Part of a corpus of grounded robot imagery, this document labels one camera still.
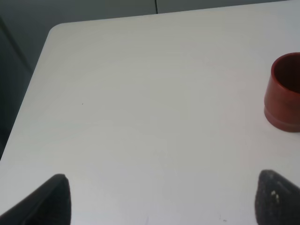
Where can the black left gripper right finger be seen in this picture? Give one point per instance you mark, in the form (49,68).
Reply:
(277,200)

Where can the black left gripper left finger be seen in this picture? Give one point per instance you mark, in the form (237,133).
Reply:
(50,204)

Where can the red plastic cup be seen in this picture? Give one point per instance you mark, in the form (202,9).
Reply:
(282,97)

